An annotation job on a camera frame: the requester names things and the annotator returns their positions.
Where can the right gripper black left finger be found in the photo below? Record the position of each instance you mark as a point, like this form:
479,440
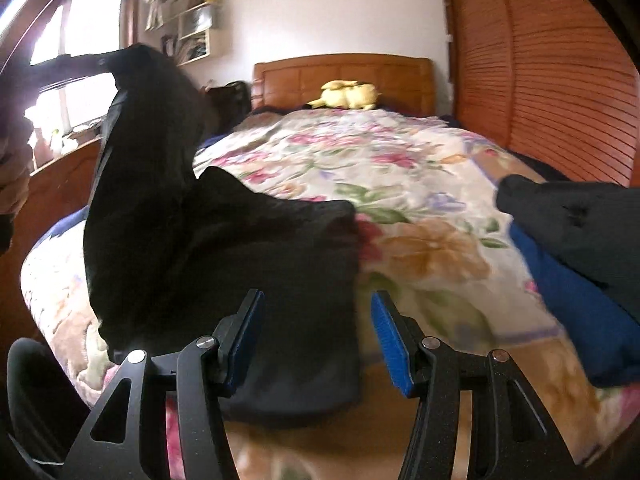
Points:
125,435

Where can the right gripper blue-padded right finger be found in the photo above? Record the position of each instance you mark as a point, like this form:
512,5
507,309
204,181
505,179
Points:
513,436

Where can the dark navy jacket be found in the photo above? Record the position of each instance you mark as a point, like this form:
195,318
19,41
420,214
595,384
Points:
169,252

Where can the folded dark and blue clothes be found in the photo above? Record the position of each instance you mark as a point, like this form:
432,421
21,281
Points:
580,241

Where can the person's left hand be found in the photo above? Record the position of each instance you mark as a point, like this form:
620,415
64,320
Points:
16,157

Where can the wooden desk with cabinets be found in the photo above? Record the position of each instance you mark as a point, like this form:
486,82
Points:
55,191

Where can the navy blue bed sheet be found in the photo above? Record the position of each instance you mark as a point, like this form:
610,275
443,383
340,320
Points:
76,217

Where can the dark wooden chair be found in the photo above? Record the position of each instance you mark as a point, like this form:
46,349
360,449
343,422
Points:
231,104

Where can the floral quilt bedspread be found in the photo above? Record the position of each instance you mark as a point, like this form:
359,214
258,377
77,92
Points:
432,237

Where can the yellow plush toy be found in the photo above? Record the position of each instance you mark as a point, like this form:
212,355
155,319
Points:
347,94

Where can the wooden louvered wardrobe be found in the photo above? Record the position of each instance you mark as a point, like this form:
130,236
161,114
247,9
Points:
550,80

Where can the white wall shelf unit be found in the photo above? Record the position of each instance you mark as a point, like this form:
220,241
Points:
188,34

